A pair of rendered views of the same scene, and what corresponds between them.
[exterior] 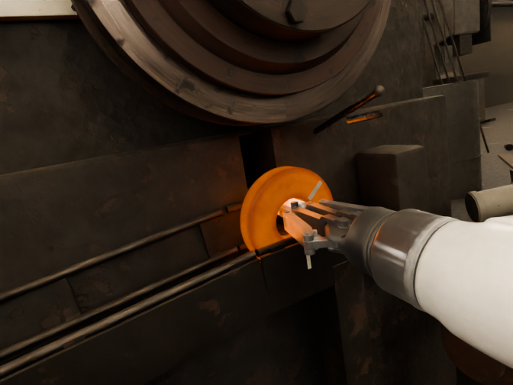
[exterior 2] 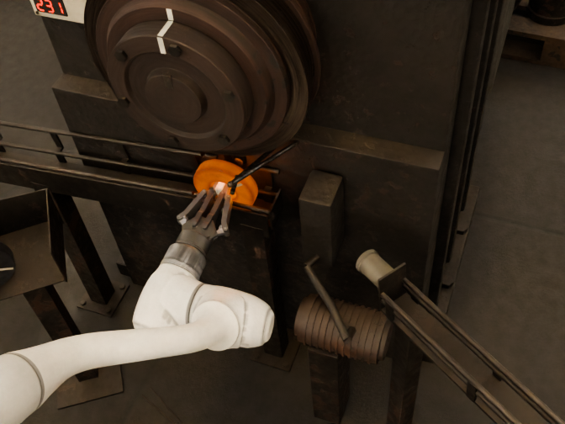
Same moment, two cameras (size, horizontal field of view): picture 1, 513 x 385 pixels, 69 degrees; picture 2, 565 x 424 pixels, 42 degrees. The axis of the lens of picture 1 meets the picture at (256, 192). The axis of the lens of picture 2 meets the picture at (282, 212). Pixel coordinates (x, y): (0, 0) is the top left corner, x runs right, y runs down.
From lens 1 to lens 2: 1.53 m
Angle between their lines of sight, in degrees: 58
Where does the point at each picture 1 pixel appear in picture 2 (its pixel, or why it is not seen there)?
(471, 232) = (161, 272)
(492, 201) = (364, 267)
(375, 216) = (183, 237)
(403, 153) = (305, 202)
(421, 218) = (175, 254)
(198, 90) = not seen: hidden behind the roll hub
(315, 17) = (187, 145)
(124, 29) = not seen: hidden behind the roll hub
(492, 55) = not seen: outside the picture
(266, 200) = (202, 176)
